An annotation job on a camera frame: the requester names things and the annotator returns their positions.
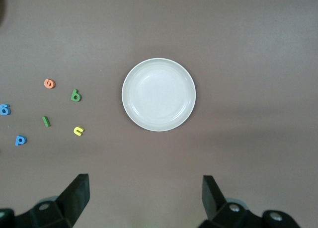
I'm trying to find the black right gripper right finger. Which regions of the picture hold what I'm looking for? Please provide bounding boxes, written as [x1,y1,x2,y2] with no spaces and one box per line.
[198,175,301,228]

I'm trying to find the green foam letter q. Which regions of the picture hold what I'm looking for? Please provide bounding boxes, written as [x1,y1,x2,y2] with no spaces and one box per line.
[70,89,82,102]

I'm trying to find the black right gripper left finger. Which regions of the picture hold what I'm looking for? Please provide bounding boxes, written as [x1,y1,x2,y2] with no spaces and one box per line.
[0,173,90,228]

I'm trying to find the blue foam letter p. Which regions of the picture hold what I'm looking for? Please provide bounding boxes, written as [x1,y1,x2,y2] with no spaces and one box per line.
[14,135,27,147]

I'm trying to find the beige brown plate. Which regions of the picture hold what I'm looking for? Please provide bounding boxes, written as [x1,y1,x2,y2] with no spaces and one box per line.
[121,58,197,132]

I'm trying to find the brown table cover sheet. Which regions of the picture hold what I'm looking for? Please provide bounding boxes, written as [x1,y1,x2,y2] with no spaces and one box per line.
[0,0,318,228]

